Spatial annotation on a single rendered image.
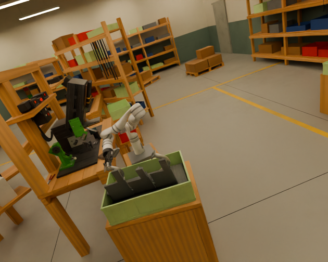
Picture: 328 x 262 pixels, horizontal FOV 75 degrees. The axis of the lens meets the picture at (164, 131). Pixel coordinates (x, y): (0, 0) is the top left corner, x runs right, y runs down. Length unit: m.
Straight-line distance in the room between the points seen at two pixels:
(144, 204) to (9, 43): 11.07
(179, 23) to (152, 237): 10.83
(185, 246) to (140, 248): 0.33
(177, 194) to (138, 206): 0.27
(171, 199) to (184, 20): 10.85
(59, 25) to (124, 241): 10.51
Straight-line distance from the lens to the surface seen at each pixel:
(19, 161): 2.15
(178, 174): 1.70
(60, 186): 2.24
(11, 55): 12.05
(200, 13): 12.16
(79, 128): 2.59
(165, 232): 1.69
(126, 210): 1.55
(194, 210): 1.56
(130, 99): 4.91
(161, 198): 1.49
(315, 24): 6.17
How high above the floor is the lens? 1.86
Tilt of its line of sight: 25 degrees down
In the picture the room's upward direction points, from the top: 18 degrees counter-clockwise
